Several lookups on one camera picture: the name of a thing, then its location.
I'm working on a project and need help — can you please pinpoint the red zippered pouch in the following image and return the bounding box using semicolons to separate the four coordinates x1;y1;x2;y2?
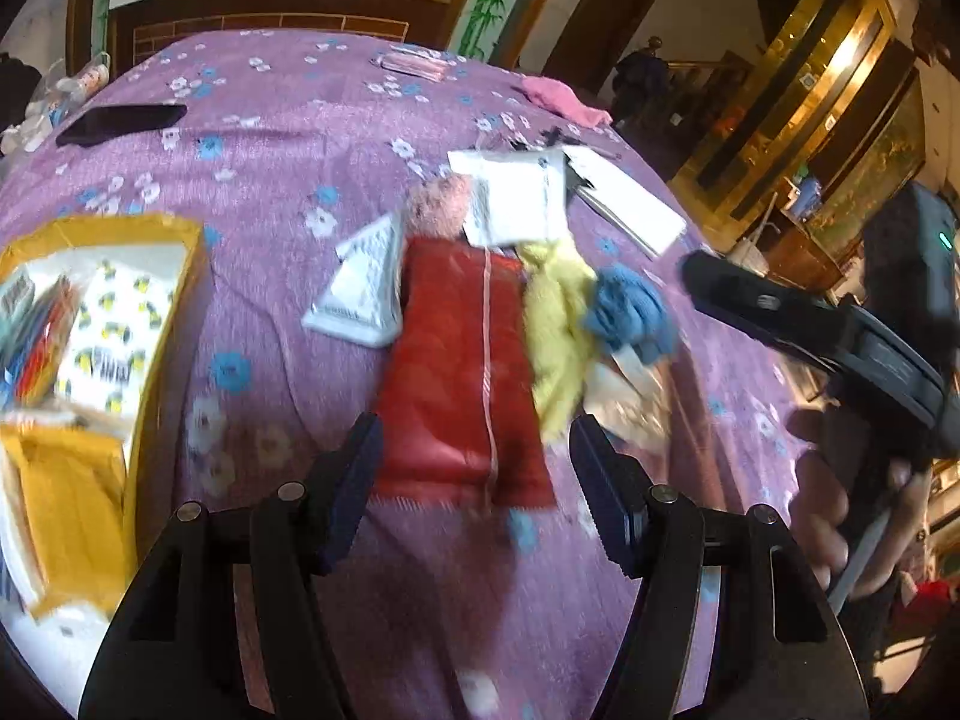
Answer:
374;238;556;509

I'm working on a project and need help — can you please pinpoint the blue fluffy towel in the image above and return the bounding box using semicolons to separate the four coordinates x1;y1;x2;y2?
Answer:
583;263;679;364

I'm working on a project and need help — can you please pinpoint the yellow fluffy towel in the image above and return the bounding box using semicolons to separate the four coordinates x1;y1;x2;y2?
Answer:
517;238;597;444

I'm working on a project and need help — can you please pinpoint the right hand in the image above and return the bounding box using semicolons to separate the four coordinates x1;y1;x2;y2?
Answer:
786;405;932;601

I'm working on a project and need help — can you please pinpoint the white triangular packet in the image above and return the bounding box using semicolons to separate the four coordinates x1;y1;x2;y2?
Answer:
301;211;405;348

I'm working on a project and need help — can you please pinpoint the white notebook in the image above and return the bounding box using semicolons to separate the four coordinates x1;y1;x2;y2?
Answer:
563;145;686;259

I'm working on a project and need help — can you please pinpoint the pink fluffy ball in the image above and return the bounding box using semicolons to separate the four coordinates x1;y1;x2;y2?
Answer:
404;174;473;239

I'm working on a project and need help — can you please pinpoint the yellow cardboard box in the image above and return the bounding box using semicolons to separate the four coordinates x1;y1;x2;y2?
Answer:
2;215;212;619

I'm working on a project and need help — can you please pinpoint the white printed sachet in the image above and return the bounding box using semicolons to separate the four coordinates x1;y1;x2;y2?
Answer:
448;148;569;249

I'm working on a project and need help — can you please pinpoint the purple floral tablecloth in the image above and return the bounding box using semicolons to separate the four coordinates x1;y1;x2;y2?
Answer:
2;29;796;718

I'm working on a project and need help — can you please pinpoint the pink cloth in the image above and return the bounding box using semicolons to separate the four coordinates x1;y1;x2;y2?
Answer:
521;75;612;128

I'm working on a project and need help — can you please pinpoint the black smartphone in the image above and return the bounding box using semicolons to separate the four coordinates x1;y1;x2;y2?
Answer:
55;104;187;148

